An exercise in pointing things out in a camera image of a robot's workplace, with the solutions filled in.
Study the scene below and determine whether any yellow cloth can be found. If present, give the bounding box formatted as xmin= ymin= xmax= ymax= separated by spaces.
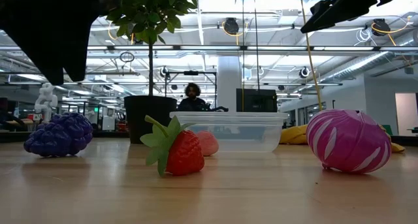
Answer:
xmin=279 ymin=124 xmax=406 ymax=153

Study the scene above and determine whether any person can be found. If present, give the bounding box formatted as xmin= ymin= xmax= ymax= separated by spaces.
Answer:
xmin=176 ymin=82 xmax=210 ymax=112

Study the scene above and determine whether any magenta white striped toy onion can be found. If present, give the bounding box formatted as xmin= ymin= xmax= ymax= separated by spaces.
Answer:
xmin=306 ymin=108 xmax=393 ymax=175

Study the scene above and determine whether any clear plastic tupperware container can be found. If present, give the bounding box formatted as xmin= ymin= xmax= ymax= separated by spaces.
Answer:
xmin=169 ymin=111 xmax=289 ymax=153

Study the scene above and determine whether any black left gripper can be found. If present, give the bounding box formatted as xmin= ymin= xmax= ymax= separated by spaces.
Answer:
xmin=0 ymin=0 xmax=101 ymax=85

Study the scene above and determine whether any purple toy grape bunch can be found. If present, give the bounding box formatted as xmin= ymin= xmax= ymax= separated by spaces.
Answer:
xmin=23 ymin=112 xmax=94 ymax=158

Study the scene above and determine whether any thin black hanging cable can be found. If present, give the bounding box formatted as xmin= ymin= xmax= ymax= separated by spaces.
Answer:
xmin=241 ymin=0 xmax=246 ymax=112

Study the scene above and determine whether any green plant in black pot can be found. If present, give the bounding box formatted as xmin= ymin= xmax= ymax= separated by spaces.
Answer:
xmin=104 ymin=0 xmax=204 ymax=145

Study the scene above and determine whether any black metal rig frame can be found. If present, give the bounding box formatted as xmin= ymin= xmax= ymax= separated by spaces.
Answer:
xmin=164 ymin=70 xmax=218 ymax=113

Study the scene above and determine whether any pink toy fruit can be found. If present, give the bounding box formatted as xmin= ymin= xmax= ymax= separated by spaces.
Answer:
xmin=195 ymin=130 xmax=220 ymax=157

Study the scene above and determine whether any yellow hanging cable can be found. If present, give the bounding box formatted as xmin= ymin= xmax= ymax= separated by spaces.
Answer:
xmin=298 ymin=0 xmax=324 ymax=112

